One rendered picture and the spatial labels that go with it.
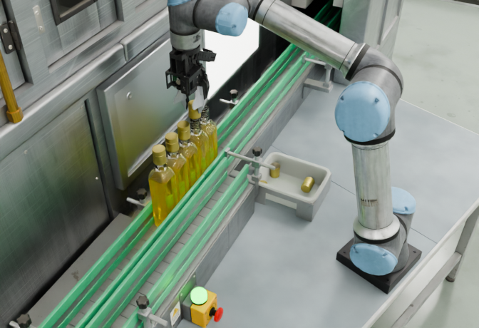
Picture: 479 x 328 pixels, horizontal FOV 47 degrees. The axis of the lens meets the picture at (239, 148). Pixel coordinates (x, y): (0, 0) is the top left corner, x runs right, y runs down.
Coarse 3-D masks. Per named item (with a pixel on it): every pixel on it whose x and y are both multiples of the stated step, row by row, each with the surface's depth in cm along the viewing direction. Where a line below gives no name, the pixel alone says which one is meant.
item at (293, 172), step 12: (276, 156) 192; (288, 156) 190; (264, 168) 187; (288, 168) 192; (300, 168) 190; (312, 168) 187; (324, 168) 185; (276, 180) 191; (288, 180) 191; (300, 180) 191; (324, 180) 181; (288, 192) 176; (300, 192) 187; (312, 192) 187
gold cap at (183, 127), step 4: (180, 124) 151; (184, 124) 151; (188, 124) 151; (180, 128) 150; (184, 128) 150; (188, 128) 151; (180, 132) 151; (184, 132) 151; (188, 132) 152; (180, 136) 152; (184, 136) 152; (188, 136) 152
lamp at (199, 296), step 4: (196, 288) 147; (200, 288) 147; (192, 292) 146; (196, 292) 146; (200, 292) 146; (204, 292) 146; (192, 296) 145; (196, 296) 145; (200, 296) 145; (204, 296) 145; (192, 300) 146; (196, 300) 145; (200, 300) 145; (204, 300) 146; (196, 304) 146; (200, 304) 146
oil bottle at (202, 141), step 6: (204, 132) 160; (192, 138) 158; (198, 138) 158; (204, 138) 159; (198, 144) 158; (204, 144) 160; (198, 150) 159; (204, 150) 161; (198, 156) 161; (204, 156) 163; (204, 162) 164; (204, 168) 165
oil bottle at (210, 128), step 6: (210, 120) 164; (204, 126) 162; (210, 126) 163; (216, 126) 166; (210, 132) 163; (216, 132) 167; (210, 138) 164; (216, 138) 168; (210, 144) 166; (216, 144) 169; (210, 150) 167; (216, 150) 171; (210, 156) 168; (216, 156) 172; (210, 162) 170
